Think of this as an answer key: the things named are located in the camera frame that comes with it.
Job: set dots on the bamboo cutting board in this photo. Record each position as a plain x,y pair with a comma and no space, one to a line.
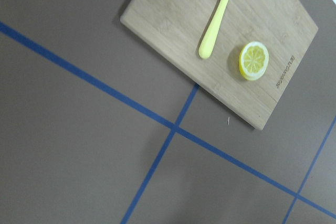
174,28

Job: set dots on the yellow lemon slice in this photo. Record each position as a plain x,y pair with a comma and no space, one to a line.
253,60

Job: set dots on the yellow plastic knife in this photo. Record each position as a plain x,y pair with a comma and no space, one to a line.
209,39

